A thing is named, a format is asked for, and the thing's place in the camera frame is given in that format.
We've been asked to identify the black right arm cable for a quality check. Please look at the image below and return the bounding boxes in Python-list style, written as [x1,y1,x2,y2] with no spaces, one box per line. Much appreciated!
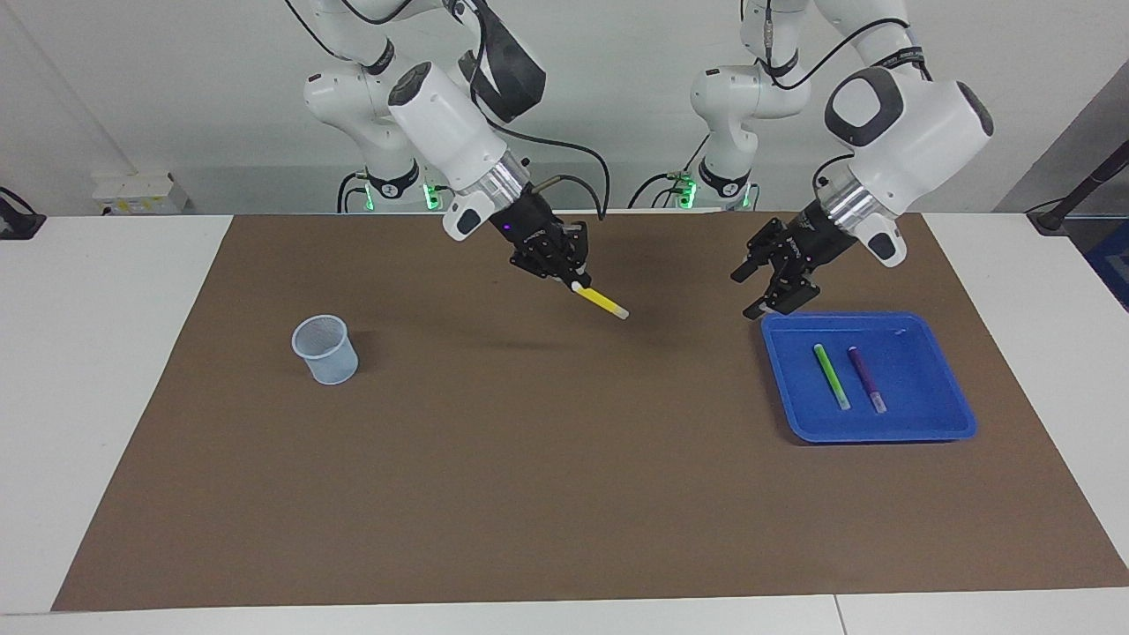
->
[340,0,611,221]

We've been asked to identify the light blue mesh pen cup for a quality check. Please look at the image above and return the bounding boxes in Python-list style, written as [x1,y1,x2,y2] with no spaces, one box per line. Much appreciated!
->
[291,314,360,386]

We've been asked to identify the white power strip box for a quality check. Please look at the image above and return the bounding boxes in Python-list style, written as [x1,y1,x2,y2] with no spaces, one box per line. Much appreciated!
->
[93,172,188,215]

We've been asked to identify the purple highlighter pen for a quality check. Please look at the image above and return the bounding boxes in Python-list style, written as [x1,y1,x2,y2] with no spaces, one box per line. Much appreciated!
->
[848,346,888,415]

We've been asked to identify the blue plastic tray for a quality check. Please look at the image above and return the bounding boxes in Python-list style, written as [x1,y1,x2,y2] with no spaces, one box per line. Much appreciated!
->
[760,310,978,444]

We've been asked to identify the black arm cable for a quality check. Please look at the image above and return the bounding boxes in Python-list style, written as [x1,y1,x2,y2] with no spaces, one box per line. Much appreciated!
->
[759,0,927,191]
[340,0,611,221]

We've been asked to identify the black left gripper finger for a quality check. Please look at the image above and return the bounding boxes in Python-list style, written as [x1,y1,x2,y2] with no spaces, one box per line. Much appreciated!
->
[744,263,819,320]
[732,220,788,283]

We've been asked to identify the black clamp mount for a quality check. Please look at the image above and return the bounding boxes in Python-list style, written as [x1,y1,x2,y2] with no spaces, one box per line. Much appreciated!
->
[0,187,47,241]

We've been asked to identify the black right base cables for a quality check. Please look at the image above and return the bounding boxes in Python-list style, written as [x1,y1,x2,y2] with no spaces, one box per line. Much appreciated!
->
[337,172,455,213]

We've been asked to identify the black stand pole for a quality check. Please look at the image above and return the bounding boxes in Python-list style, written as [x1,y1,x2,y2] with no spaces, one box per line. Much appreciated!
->
[1028,141,1129,235]

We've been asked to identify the yellow highlighter pen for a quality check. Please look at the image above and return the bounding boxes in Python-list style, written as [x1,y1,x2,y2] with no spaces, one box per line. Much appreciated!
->
[569,280,630,321]

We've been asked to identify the black base cables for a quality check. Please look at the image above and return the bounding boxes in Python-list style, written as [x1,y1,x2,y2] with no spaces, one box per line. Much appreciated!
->
[628,132,761,211]
[337,172,455,213]

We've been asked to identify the black left base cables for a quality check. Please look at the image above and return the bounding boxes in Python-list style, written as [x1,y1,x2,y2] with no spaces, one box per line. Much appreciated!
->
[628,132,761,211]

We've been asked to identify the green highlighter pen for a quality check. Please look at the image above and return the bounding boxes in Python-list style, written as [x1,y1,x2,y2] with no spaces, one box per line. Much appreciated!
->
[812,343,852,412]

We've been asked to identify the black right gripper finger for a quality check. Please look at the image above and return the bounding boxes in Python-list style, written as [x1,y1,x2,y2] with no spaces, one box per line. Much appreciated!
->
[564,223,592,288]
[512,256,570,281]

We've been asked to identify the brown table mat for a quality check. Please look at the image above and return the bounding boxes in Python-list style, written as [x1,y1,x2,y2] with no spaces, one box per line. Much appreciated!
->
[51,210,1129,612]

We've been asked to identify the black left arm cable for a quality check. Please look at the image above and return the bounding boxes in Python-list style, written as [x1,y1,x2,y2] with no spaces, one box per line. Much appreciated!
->
[759,0,927,191]

